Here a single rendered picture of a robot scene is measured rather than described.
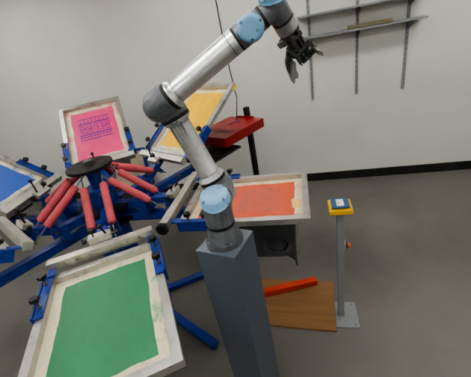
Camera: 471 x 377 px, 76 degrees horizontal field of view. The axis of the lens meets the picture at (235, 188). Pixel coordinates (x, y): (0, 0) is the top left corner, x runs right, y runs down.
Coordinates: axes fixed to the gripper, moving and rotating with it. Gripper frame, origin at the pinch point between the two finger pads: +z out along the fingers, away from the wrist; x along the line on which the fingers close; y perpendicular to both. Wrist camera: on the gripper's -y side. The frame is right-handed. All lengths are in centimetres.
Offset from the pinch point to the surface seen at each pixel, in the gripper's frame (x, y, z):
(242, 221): -71, -7, 52
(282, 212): -51, -4, 69
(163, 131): -89, -151, 58
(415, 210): 35, -22, 254
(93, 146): -146, -173, 29
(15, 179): -192, -145, -11
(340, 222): -31, 14, 91
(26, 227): -166, -63, -13
